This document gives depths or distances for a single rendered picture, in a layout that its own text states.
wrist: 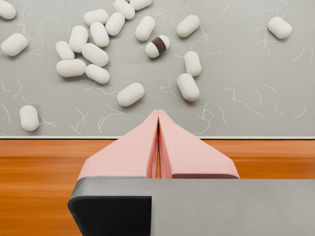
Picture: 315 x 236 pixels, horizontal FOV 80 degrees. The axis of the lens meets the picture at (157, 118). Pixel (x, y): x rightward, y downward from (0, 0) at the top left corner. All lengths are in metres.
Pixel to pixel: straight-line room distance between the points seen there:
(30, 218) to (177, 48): 0.27
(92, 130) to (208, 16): 0.23
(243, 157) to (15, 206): 0.25
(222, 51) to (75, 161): 0.24
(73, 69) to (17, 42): 0.09
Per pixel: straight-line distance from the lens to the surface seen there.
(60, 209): 0.24
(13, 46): 0.33
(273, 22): 0.33
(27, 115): 0.27
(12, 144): 0.29
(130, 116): 0.25
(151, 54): 0.26
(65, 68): 0.27
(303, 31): 0.37
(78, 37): 0.29
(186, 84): 0.24
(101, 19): 0.31
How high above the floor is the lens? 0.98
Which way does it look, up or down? 76 degrees down
